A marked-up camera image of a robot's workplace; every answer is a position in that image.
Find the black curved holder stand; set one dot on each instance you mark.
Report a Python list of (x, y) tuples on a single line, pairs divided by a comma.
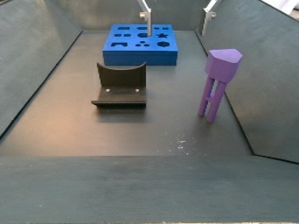
[(121, 87)]

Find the blue shape sorting board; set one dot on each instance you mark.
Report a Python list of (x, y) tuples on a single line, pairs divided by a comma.
[(129, 48)]

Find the purple three prong object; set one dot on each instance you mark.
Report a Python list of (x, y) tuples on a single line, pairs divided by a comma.
[(220, 68)]

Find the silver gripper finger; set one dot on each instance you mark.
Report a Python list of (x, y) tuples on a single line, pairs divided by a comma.
[(145, 15), (209, 14)]

